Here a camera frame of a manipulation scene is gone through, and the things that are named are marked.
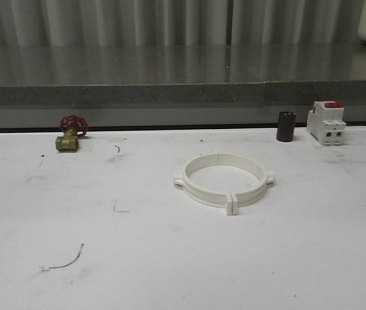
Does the white half pipe clamp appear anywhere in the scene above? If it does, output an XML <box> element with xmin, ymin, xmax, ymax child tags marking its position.
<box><xmin>172</xmin><ymin>149</ymin><xmax>232</xmax><ymax>216</ymax></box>

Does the brass valve red handwheel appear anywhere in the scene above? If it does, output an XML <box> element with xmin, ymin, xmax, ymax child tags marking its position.
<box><xmin>55</xmin><ymin>114</ymin><xmax>89</xmax><ymax>152</ymax></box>

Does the dark brown cylindrical coupling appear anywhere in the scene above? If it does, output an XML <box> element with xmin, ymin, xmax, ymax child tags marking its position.
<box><xmin>276</xmin><ymin>111</ymin><xmax>296</xmax><ymax>142</ymax></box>

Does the white circuit breaker red switch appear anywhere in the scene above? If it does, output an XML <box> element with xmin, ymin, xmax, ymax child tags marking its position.
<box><xmin>307</xmin><ymin>101</ymin><xmax>346</xmax><ymax>146</ymax></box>

